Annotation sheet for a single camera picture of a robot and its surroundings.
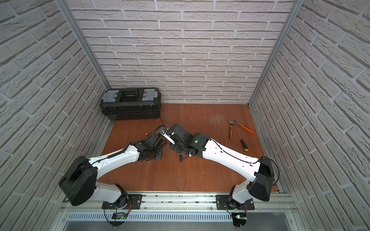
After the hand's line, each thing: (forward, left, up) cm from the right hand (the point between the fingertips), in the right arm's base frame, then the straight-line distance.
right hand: (178, 137), depth 74 cm
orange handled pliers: (+23, -42, -21) cm, 52 cm away
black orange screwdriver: (+2, -43, -21) cm, 48 cm away
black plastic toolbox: (+32, +33, -5) cm, 46 cm away
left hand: (0, +12, -17) cm, 21 cm away
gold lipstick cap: (+15, +23, -19) cm, 33 cm away
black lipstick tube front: (-4, 0, -18) cm, 18 cm away
